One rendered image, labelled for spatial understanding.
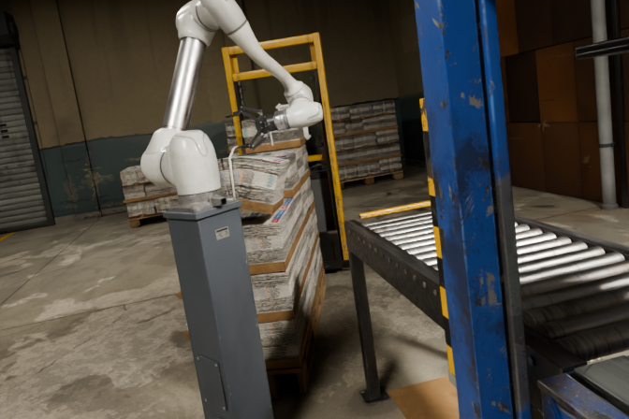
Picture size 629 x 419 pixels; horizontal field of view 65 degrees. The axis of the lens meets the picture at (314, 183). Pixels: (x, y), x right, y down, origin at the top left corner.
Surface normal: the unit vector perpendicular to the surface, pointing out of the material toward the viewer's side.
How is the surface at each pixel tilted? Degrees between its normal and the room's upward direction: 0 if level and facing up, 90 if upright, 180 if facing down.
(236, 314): 90
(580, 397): 0
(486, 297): 90
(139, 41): 90
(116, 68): 90
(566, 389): 0
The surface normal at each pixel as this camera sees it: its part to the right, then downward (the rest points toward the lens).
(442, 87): -0.97, 0.17
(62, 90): 0.22, 0.11
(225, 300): 0.75, -0.01
